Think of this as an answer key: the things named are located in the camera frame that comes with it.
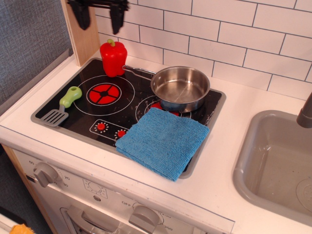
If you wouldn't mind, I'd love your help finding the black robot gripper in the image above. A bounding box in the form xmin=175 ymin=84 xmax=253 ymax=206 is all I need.
xmin=67 ymin=0 xmax=129 ymax=35

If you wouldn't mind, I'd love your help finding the red toy bell pepper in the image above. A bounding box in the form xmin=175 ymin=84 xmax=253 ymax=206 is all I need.
xmin=100 ymin=39 xmax=128 ymax=78

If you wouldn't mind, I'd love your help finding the blue folded rag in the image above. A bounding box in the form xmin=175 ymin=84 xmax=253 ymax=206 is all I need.
xmin=116 ymin=108 xmax=210 ymax=181

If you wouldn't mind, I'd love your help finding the black toy stove top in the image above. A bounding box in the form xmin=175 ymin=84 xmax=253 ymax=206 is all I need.
xmin=31 ymin=59 xmax=226 ymax=178

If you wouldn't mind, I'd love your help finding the stainless steel pan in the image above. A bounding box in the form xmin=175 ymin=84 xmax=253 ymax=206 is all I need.
xmin=122 ymin=65 xmax=210 ymax=113

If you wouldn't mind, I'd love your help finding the grey timer knob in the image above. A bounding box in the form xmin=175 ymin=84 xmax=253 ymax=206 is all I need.
xmin=34 ymin=162 xmax=58 ymax=188

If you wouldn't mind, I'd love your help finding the grey oven knob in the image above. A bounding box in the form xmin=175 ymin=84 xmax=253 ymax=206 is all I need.
xmin=129 ymin=206 xmax=160 ymax=234

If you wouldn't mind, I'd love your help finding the grey plastic sink basin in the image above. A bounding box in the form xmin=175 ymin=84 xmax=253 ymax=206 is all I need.
xmin=233 ymin=110 xmax=312 ymax=226

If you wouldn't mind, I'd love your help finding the grey faucet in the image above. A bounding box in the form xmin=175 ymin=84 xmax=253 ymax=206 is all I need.
xmin=296 ymin=93 xmax=312 ymax=128

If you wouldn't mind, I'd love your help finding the yellow plush object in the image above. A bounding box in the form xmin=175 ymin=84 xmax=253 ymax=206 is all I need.
xmin=9 ymin=224 xmax=35 ymax=234

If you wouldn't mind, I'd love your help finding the green handled grey spatula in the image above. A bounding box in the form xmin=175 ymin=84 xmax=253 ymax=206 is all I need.
xmin=40 ymin=86 xmax=82 ymax=127

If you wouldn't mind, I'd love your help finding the grey oven door handle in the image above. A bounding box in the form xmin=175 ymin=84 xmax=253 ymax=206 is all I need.
xmin=67 ymin=206 xmax=122 ymax=234

